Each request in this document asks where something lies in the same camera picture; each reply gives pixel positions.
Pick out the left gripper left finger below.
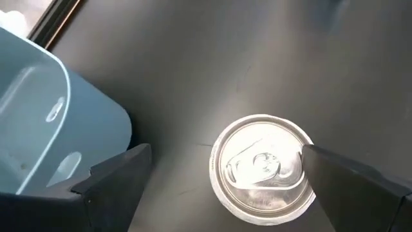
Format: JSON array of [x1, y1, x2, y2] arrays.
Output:
[[0, 143, 153, 232]]

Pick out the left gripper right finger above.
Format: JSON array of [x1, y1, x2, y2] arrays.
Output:
[[301, 144, 412, 232]]

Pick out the blue plastic bin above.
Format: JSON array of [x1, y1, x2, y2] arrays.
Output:
[[0, 27, 133, 196]]

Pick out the white and blue soda can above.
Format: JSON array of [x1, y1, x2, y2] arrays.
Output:
[[208, 113, 318, 226]]

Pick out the black table edge rail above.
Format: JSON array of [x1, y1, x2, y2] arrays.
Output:
[[27, 0, 81, 49]]

